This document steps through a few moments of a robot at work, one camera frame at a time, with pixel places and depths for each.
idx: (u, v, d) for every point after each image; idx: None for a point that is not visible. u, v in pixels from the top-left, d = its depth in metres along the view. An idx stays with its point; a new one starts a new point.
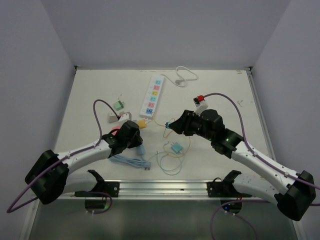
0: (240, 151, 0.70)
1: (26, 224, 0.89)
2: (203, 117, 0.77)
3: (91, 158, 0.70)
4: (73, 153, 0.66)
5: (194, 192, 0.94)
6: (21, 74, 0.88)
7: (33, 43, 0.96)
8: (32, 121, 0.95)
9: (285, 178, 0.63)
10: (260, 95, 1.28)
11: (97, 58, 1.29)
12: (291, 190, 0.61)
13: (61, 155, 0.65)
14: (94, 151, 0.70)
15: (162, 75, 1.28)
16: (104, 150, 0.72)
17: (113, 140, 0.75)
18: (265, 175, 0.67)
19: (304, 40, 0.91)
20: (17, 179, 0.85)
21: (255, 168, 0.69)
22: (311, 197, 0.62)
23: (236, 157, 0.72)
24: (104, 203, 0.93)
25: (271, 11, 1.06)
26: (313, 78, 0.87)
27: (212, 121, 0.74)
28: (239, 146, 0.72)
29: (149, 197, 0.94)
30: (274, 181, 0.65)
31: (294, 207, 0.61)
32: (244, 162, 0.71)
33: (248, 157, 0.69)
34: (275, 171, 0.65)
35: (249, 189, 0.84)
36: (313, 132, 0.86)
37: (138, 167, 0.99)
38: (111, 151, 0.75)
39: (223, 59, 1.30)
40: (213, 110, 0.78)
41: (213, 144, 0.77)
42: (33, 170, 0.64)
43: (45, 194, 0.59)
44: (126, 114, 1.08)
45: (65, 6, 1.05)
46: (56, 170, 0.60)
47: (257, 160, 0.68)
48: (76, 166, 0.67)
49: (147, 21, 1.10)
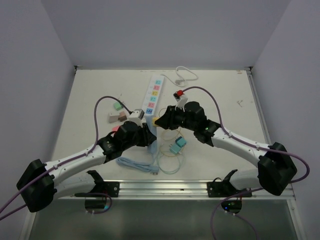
0: (218, 135, 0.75)
1: (26, 224, 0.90)
2: (186, 108, 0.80)
3: (81, 166, 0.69)
4: (62, 163, 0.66)
5: (193, 192, 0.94)
6: (21, 74, 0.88)
7: (33, 43, 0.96)
8: (32, 121, 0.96)
9: (258, 151, 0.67)
10: (259, 94, 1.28)
11: (96, 58, 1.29)
12: (264, 160, 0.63)
13: (48, 166, 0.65)
14: (85, 159, 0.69)
15: (162, 75, 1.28)
16: (97, 157, 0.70)
17: (109, 145, 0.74)
18: (243, 154, 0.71)
19: (304, 41, 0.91)
20: (16, 179, 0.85)
21: (232, 149, 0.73)
22: (288, 168, 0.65)
23: (216, 142, 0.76)
24: (104, 203, 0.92)
25: (271, 11, 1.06)
26: (313, 78, 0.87)
27: (194, 112, 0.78)
28: (218, 132, 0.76)
29: (149, 197, 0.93)
30: (249, 156, 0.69)
31: (272, 181, 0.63)
32: (223, 145, 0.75)
33: (225, 139, 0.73)
34: (249, 146, 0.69)
35: (242, 182, 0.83)
36: (313, 132, 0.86)
37: (146, 171, 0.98)
38: (106, 157, 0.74)
39: (223, 59, 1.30)
40: (195, 102, 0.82)
41: (196, 134, 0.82)
42: (22, 178, 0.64)
43: (33, 203, 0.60)
44: (138, 111, 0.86)
45: (65, 6, 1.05)
46: (42, 181, 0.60)
47: (232, 140, 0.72)
48: (64, 176, 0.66)
49: (147, 21, 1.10)
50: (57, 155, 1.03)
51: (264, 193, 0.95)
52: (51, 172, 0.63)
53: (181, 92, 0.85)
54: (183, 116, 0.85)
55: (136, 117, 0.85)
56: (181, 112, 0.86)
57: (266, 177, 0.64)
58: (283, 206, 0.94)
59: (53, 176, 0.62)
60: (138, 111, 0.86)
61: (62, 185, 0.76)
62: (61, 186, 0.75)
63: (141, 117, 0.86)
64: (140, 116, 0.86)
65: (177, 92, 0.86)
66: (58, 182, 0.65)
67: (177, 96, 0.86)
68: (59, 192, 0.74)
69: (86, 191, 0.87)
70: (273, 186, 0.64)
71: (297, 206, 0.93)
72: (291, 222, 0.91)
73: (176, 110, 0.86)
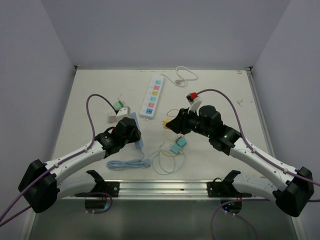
0: (239, 148, 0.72)
1: (26, 224, 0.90)
2: (202, 113, 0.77)
3: (82, 163, 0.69)
4: (62, 161, 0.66)
5: (194, 192, 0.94)
6: (21, 73, 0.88)
7: (33, 43, 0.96)
8: (32, 121, 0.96)
9: (284, 175, 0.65)
10: (259, 95, 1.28)
11: (97, 58, 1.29)
12: (291, 187, 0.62)
13: (48, 165, 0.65)
14: (85, 156, 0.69)
15: (162, 75, 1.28)
16: (96, 153, 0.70)
17: (108, 140, 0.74)
18: (264, 171, 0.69)
19: (304, 41, 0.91)
20: (16, 179, 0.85)
21: (253, 164, 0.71)
22: (308, 194, 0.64)
23: (234, 153, 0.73)
24: (104, 203, 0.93)
25: (270, 11, 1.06)
26: (313, 77, 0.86)
27: (211, 118, 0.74)
28: (238, 143, 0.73)
29: (149, 197, 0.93)
30: (272, 177, 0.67)
31: (293, 206, 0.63)
32: (242, 158, 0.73)
33: (248, 154, 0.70)
34: (274, 168, 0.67)
35: (248, 188, 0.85)
36: (314, 132, 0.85)
37: (138, 166, 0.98)
38: (106, 152, 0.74)
39: (223, 59, 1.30)
40: (211, 106, 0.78)
41: (211, 141, 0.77)
42: (23, 180, 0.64)
43: (36, 203, 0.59)
44: (125, 108, 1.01)
45: (64, 6, 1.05)
46: (44, 181, 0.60)
47: (256, 157, 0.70)
48: (66, 174, 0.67)
49: (147, 21, 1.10)
50: (57, 155, 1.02)
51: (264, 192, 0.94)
52: (53, 171, 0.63)
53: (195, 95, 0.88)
54: (197, 121, 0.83)
55: (125, 113, 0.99)
56: (194, 115, 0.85)
57: (287, 201, 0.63)
58: None
59: (55, 174, 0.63)
60: (125, 109, 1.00)
61: (64, 185, 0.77)
62: (63, 185, 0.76)
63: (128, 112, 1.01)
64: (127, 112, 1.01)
65: (190, 95, 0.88)
66: (60, 180, 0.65)
67: (191, 98, 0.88)
68: (61, 192, 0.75)
69: (86, 190, 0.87)
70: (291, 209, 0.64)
71: None
72: (291, 222, 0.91)
73: (188, 114, 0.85)
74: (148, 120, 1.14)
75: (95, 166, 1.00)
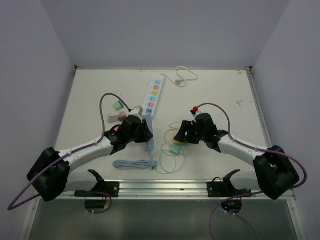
0: (223, 140, 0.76)
1: (26, 224, 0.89)
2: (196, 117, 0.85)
3: (92, 155, 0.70)
4: (75, 150, 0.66)
5: (193, 192, 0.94)
6: (21, 73, 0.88)
7: (33, 44, 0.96)
8: (32, 121, 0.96)
9: (256, 152, 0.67)
10: (259, 94, 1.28)
11: (96, 58, 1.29)
12: (259, 159, 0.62)
13: (62, 153, 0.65)
14: (95, 149, 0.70)
15: (162, 75, 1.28)
16: (105, 147, 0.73)
17: (115, 137, 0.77)
18: (245, 157, 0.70)
19: (304, 41, 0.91)
20: (17, 178, 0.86)
21: (236, 154, 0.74)
22: (285, 172, 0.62)
23: (221, 147, 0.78)
24: (104, 203, 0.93)
25: (270, 12, 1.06)
26: (312, 78, 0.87)
27: (203, 120, 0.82)
28: (223, 137, 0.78)
29: (149, 197, 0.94)
30: (248, 158, 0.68)
31: (267, 182, 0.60)
32: (228, 151, 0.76)
33: (229, 143, 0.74)
34: (248, 148, 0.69)
35: (244, 182, 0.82)
36: (314, 132, 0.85)
37: (145, 167, 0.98)
38: (113, 149, 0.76)
39: (223, 59, 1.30)
40: (206, 113, 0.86)
41: (206, 141, 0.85)
42: (34, 167, 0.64)
43: (48, 189, 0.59)
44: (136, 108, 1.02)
45: (64, 7, 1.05)
46: (57, 167, 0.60)
47: (235, 144, 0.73)
48: (78, 163, 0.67)
49: (147, 22, 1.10)
50: None
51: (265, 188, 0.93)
52: (65, 158, 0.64)
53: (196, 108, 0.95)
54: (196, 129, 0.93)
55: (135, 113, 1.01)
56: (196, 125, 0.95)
57: (261, 177, 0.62)
58: (283, 206, 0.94)
59: (68, 162, 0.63)
60: (137, 108, 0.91)
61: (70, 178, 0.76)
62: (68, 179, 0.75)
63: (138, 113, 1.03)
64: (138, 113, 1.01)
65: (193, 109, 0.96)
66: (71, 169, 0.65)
67: (193, 113, 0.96)
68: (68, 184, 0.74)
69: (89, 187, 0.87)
70: (269, 188, 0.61)
71: (297, 205, 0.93)
72: (291, 222, 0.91)
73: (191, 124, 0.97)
74: None
75: (95, 166, 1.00)
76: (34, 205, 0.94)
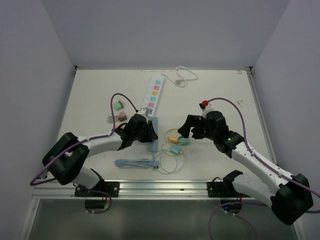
0: (239, 150, 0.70)
1: (26, 224, 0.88)
2: (207, 117, 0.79)
3: (105, 146, 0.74)
4: (92, 138, 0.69)
5: (193, 192, 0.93)
6: (21, 73, 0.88)
7: (33, 44, 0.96)
8: (32, 121, 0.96)
9: (279, 178, 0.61)
10: (259, 94, 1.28)
11: (96, 58, 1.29)
12: (283, 189, 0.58)
13: (80, 138, 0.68)
14: (108, 140, 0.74)
15: (162, 75, 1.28)
16: (116, 140, 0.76)
17: (123, 134, 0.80)
18: (262, 176, 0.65)
19: (304, 41, 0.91)
20: (17, 179, 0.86)
21: (252, 169, 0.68)
22: (304, 202, 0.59)
23: (235, 155, 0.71)
24: (104, 203, 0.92)
25: (270, 12, 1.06)
26: (312, 78, 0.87)
27: (215, 120, 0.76)
28: (240, 146, 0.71)
29: (149, 197, 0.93)
30: (268, 181, 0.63)
31: (286, 210, 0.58)
32: (243, 162, 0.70)
33: (247, 157, 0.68)
34: (270, 170, 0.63)
35: (248, 189, 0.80)
36: (314, 132, 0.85)
37: (147, 167, 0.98)
38: (121, 144, 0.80)
39: (223, 59, 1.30)
40: (217, 111, 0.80)
41: (217, 143, 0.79)
42: (52, 150, 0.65)
43: (68, 170, 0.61)
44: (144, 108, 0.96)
45: (64, 6, 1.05)
46: (78, 149, 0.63)
47: (254, 160, 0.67)
48: (94, 150, 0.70)
49: (147, 22, 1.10)
50: None
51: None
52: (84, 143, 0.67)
53: (206, 102, 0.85)
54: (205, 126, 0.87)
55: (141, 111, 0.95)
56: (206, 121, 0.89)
57: (280, 205, 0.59)
58: None
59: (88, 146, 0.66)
60: (144, 109, 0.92)
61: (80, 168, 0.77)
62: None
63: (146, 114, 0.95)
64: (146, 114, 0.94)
65: (202, 102, 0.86)
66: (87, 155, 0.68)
67: (202, 106, 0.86)
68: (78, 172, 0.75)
69: (91, 184, 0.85)
70: (285, 215, 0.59)
71: None
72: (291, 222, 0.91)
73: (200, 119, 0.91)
74: None
75: (95, 166, 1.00)
76: (34, 205, 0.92)
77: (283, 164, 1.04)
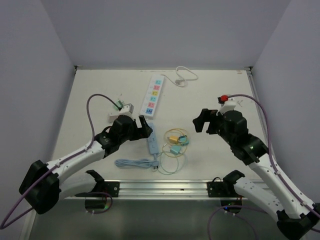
0: (263, 166, 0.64)
1: (26, 224, 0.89)
2: (226, 117, 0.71)
3: (82, 162, 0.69)
4: (63, 161, 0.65)
5: (193, 192, 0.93)
6: (21, 73, 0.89)
7: (33, 44, 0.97)
8: (32, 121, 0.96)
9: (301, 207, 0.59)
10: (259, 94, 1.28)
11: (97, 58, 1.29)
12: (303, 219, 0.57)
13: (50, 165, 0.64)
14: (85, 156, 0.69)
15: (162, 75, 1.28)
16: (96, 152, 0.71)
17: (106, 140, 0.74)
18: (280, 197, 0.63)
19: (304, 41, 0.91)
20: (17, 179, 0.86)
21: (270, 186, 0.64)
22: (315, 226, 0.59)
23: (254, 168, 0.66)
24: (104, 203, 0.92)
25: (270, 11, 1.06)
26: (312, 77, 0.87)
27: (236, 123, 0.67)
28: (263, 159, 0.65)
29: (149, 197, 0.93)
30: (288, 205, 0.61)
31: (297, 233, 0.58)
32: (262, 176, 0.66)
33: (270, 175, 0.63)
34: (293, 196, 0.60)
35: (250, 196, 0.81)
36: (314, 131, 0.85)
37: (147, 167, 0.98)
38: (105, 151, 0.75)
39: (222, 59, 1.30)
40: (238, 112, 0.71)
41: (233, 148, 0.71)
42: (24, 181, 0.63)
43: (40, 203, 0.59)
44: (127, 105, 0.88)
45: (65, 7, 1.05)
46: (46, 181, 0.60)
47: (278, 180, 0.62)
48: (69, 172, 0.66)
49: (147, 22, 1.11)
50: (57, 155, 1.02)
51: (265, 187, 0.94)
52: (54, 171, 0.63)
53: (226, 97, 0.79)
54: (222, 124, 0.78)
55: (126, 111, 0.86)
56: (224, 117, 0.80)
57: (292, 227, 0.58)
58: None
59: (57, 174, 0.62)
60: (128, 106, 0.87)
61: None
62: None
63: (131, 111, 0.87)
64: (130, 111, 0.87)
65: (221, 97, 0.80)
66: (62, 179, 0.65)
67: (220, 100, 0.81)
68: None
69: (87, 190, 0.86)
70: (294, 236, 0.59)
71: None
72: None
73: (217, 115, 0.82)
74: (149, 120, 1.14)
75: (95, 166, 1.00)
76: None
77: (283, 164, 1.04)
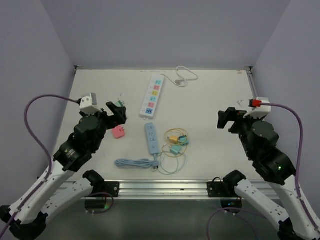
0: (288, 189, 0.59)
1: None
2: (256, 131, 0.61)
3: (48, 193, 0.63)
4: (23, 202, 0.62)
5: (194, 192, 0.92)
6: (21, 72, 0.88)
7: (32, 43, 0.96)
8: (31, 121, 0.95)
9: (314, 231, 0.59)
10: (260, 94, 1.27)
11: (96, 58, 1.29)
12: None
13: (13, 208, 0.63)
14: (45, 188, 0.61)
15: (162, 75, 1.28)
16: (58, 178, 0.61)
17: (71, 153, 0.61)
18: (295, 219, 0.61)
19: (305, 40, 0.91)
20: (16, 180, 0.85)
21: (288, 207, 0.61)
22: None
23: (277, 188, 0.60)
24: (104, 203, 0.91)
25: (270, 11, 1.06)
26: (313, 76, 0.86)
27: (268, 141, 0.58)
28: (289, 181, 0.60)
29: (149, 197, 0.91)
30: (301, 228, 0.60)
31: None
32: (282, 196, 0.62)
33: (293, 200, 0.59)
34: (309, 221, 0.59)
35: (250, 200, 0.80)
36: (316, 131, 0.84)
37: (147, 167, 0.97)
38: (75, 165, 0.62)
39: (223, 59, 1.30)
40: (270, 126, 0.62)
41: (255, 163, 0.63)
42: None
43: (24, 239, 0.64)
44: (87, 97, 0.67)
45: (64, 6, 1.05)
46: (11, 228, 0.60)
47: (299, 205, 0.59)
48: (35, 209, 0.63)
49: (147, 22, 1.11)
50: None
51: (266, 187, 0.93)
52: (16, 217, 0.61)
53: (259, 105, 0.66)
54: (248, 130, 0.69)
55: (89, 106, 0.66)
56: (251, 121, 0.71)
57: None
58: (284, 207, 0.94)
59: (19, 220, 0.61)
60: (88, 98, 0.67)
61: (54, 205, 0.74)
62: (53, 207, 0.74)
63: (95, 102, 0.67)
64: (94, 103, 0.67)
65: (254, 101, 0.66)
66: (32, 217, 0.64)
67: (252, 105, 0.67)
68: (50, 215, 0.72)
69: (86, 194, 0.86)
70: None
71: None
72: None
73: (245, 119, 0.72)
74: (149, 120, 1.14)
75: (95, 166, 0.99)
76: None
77: None
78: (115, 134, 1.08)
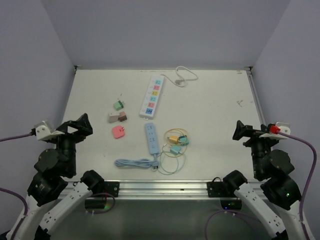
0: (291, 212, 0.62)
1: None
2: (273, 160, 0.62)
3: (33, 224, 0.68)
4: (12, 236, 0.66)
5: (193, 192, 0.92)
6: (20, 72, 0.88)
7: (32, 43, 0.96)
8: (31, 121, 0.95)
9: None
10: (259, 95, 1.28)
11: (96, 58, 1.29)
12: None
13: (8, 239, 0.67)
14: (29, 219, 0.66)
15: (162, 75, 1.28)
16: (37, 210, 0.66)
17: (43, 187, 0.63)
18: None
19: (304, 39, 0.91)
20: (17, 180, 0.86)
21: (290, 228, 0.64)
22: None
23: (281, 209, 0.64)
24: (104, 203, 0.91)
25: (270, 11, 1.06)
26: (313, 76, 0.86)
27: (283, 172, 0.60)
28: (294, 206, 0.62)
29: (149, 197, 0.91)
30: None
31: None
32: (285, 219, 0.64)
33: (294, 221, 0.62)
34: None
35: (249, 205, 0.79)
36: (315, 131, 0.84)
37: (147, 166, 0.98)
38: (50, 196, 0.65)
39: (222, 59, 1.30)
40: (287, 155, 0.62)
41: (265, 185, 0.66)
42: None
43: None
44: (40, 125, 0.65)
45: (64, 6, 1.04)
46: None
47: (300, 227, 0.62)
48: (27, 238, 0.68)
49: (147, 21, 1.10)
50: None
51: None
52: None
53: (275, 132, 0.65)
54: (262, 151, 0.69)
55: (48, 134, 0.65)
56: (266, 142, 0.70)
57: None
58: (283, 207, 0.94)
59: None
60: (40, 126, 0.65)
61: (53, 218, 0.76)
62: (52, 220, 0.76)
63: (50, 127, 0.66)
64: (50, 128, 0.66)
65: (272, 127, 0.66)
66: None
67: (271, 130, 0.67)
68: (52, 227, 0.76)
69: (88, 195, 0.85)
70: None
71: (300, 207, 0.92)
72: None
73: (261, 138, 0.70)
74: (149, 120, 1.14)
75: (95, 166, 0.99)
76: None
77: None
78: (115, 133, 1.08)
